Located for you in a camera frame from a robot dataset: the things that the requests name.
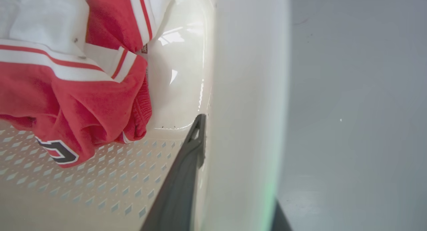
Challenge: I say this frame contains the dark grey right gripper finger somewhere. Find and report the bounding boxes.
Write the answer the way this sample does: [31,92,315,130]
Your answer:
[140,114,207,231]

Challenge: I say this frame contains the red and white jersey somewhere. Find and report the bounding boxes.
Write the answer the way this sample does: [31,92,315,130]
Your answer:
[0,0,174,168]

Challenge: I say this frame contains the white plastic laundry basket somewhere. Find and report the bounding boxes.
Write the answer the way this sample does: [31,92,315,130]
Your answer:
[0,0,290,231]

